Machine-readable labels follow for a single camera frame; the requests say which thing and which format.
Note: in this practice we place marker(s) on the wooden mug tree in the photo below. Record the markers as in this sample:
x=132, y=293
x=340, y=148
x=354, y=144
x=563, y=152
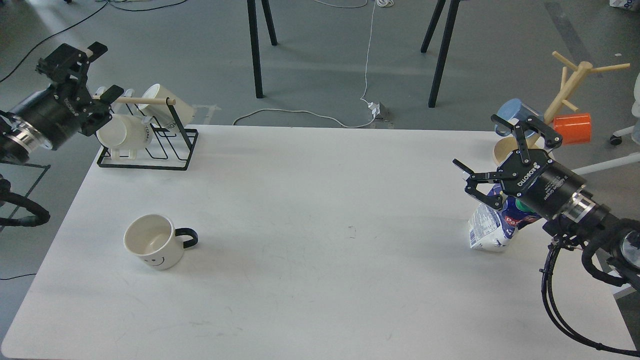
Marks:
x=571, y=79

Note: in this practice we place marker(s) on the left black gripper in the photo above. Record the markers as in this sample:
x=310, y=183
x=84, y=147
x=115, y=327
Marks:
x=49, y=118

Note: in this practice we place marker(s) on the white smiley mug black handle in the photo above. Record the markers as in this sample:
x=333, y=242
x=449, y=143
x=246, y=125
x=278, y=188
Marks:
x=155, y=240

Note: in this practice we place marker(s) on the orange mug on tree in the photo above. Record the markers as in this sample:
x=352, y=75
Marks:
x=575, y=128

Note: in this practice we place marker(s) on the white mug front on rack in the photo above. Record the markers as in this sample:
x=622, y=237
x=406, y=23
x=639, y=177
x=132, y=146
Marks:
x=125, y=132

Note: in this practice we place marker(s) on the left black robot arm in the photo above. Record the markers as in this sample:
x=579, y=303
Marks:
x=10, y=152

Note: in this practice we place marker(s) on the grey power adapter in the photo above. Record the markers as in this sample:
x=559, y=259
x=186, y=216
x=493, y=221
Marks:
x=378, y=111

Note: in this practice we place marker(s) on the blue mug on tree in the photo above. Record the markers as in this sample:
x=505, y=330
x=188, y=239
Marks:
x=515, y=110

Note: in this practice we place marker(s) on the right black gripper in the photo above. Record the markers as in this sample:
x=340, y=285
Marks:
x=542, y=182

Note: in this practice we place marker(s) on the black wire mug rack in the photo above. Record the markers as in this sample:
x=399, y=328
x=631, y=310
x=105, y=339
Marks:
x=167, y=150

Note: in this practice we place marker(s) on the cream mug rear on rack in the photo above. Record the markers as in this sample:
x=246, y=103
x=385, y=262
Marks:
x=168, y=106

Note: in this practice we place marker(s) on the blue white milk carton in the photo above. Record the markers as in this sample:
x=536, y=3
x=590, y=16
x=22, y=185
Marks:
x=492, y=230

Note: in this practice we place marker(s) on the right black table legs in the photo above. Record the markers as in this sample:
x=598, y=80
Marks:
x=444, y=47

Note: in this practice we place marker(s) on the white chair base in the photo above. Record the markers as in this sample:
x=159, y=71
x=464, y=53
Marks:
x=616, y=139

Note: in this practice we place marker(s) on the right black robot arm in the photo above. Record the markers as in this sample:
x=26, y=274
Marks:
x=610, y=245

